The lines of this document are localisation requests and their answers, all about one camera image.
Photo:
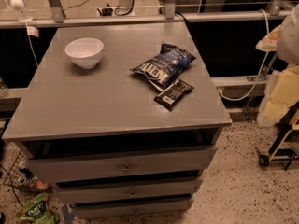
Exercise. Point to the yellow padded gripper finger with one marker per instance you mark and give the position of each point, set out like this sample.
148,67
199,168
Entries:
269,42

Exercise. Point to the blue Kettle chip bag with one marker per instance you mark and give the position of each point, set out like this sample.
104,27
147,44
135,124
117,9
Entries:
165,67

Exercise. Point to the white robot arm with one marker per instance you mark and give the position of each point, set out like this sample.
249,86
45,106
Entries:
284,39

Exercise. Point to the white ceramic bowl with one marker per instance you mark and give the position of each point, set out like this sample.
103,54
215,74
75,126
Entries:
85,52

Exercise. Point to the green snack bag on floor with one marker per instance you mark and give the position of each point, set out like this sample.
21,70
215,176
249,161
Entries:
36,211

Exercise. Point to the yellow black hand cart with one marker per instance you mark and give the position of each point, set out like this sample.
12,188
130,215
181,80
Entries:
288,124

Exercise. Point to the black snack bar wrapper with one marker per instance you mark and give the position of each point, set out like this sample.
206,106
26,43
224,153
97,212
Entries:
171,95

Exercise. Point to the top grey drawer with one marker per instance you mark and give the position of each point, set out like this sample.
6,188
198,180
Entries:
147,162

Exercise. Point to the grey drawer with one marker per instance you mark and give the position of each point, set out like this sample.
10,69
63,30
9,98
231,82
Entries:
147,162
135,208
129,190

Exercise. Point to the grey drawer cabinet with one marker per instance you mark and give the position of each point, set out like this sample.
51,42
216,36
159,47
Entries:
71,111

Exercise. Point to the bottom grey drawer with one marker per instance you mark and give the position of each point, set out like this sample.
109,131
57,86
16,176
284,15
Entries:
135,208

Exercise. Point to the middle grey drawer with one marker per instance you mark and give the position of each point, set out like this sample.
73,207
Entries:
129,190

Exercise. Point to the white paper tag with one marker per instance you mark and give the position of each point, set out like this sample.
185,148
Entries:
32,31

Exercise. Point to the white round lamp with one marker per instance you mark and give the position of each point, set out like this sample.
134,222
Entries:
19,6

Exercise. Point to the metal railing frame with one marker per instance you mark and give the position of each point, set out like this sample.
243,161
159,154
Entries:
70,13

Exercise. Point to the wire basket on floor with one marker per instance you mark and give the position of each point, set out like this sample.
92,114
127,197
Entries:
20,177

